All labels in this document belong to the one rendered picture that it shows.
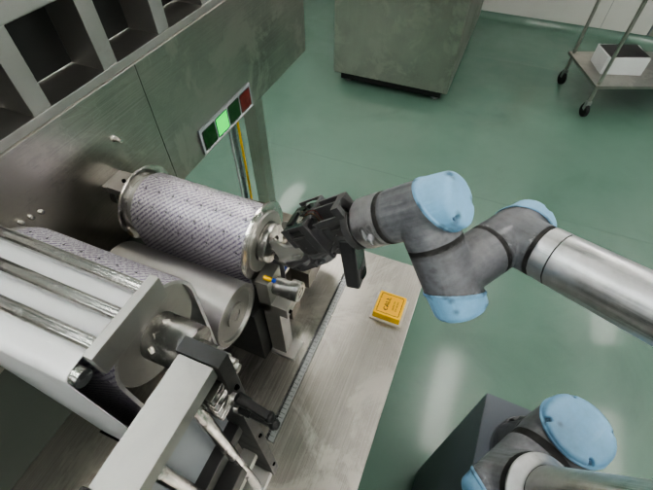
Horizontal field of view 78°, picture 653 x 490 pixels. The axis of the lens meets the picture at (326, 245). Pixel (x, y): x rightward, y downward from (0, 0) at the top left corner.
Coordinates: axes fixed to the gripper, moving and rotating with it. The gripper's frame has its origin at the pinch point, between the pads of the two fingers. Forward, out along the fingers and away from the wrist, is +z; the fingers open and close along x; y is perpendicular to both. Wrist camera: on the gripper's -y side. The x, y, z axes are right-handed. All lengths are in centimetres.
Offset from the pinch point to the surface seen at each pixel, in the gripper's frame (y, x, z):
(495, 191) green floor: -128, -180, 39
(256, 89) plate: 20, -55, 32
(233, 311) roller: -0.1, 12.0, 5.6
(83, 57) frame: 45.1, -9.7, 16.5
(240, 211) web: 11.3, -0.2, 0.6
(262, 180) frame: -15, -77, 84
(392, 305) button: -36.0, -16.1, 4.7
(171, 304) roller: 12.5, 21.0, -3.8
